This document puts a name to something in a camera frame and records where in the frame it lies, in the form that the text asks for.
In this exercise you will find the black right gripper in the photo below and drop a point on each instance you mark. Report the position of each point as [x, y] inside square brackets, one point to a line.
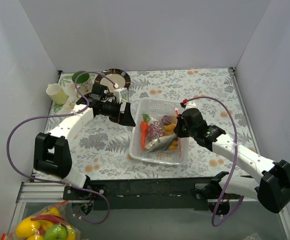
[179, 128]

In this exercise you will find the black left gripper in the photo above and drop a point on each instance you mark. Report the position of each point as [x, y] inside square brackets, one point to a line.
[121, 114]

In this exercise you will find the fake orange carrot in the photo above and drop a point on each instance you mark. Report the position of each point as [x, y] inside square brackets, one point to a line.
[144, 125]

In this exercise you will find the fake orange segments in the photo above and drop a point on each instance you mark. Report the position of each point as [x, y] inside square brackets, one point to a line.
[168, 129]

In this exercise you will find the fake red grapes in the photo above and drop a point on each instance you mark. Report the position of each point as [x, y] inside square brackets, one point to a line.
[155, 130]

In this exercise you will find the white plastic basket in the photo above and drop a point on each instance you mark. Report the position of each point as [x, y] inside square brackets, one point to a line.
[156, 108]

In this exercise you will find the fake silver fish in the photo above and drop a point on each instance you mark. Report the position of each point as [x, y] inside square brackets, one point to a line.
[160, 144]

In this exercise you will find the clear zip top bag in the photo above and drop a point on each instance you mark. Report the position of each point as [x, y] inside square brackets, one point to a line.
[175, 143]

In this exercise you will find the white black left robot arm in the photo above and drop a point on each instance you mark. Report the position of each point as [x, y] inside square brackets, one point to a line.
[52, 154]

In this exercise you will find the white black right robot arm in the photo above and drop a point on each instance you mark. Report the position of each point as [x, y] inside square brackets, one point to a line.
[268, 181]

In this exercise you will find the bag of fake fruit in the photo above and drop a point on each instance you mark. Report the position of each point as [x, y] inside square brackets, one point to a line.
[49, 223]

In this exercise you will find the dark striped rim plate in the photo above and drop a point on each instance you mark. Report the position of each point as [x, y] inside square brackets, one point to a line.
[118, 76]

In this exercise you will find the floral serving tray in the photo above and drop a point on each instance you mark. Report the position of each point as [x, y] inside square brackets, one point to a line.
[65, 81]

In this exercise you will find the green inside cat mug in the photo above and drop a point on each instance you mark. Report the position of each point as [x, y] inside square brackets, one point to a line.
[83, 81]

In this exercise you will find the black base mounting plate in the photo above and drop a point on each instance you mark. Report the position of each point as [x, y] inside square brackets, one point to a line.
[153, 202]

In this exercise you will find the pale yellow cup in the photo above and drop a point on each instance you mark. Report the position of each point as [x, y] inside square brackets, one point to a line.
[56, 93]

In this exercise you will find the clear plastic wrapper corner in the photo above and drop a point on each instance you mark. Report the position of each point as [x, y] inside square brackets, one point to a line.
[253, 236]

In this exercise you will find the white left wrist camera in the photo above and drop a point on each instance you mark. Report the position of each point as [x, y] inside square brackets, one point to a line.
[121, 95]

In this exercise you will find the aluminium frame rail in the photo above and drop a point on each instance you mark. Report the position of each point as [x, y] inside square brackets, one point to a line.
[40, 192]

